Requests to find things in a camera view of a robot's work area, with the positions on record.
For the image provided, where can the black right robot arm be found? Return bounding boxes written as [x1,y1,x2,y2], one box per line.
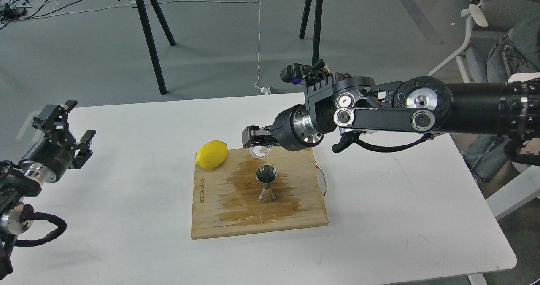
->
[242,60,539,166]

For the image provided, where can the white hanging cable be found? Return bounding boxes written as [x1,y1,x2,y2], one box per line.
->
[252,0,275,95]

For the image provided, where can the steel jigger measuring cup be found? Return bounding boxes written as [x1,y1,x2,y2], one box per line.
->
[255,164,278,204]

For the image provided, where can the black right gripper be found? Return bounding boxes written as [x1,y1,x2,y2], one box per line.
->
[242,107,324,153]

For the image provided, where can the floor cables and adapters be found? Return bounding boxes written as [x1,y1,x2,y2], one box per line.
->
[0,0,135,30]

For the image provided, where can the person in grey shirt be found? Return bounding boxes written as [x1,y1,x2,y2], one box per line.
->
[463,15,540,183]

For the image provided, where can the white office chair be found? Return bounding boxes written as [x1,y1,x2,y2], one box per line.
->
[428,0,539,83]

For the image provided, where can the yellow lemon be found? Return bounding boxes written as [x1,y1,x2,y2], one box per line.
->
[195,140,228,169]

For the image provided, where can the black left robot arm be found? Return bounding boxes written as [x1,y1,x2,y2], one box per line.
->
[0,100,96,278]

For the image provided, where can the bamboo cutting board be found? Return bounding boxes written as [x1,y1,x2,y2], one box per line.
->
[191,147,328,239]

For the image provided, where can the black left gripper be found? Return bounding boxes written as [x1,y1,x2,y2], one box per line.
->
[19,100,96,178]

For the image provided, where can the small clear glass cup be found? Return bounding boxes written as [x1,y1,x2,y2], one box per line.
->
[249,145,273,159]

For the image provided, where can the white side table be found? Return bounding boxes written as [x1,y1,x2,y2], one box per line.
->
[485,72,540,220]

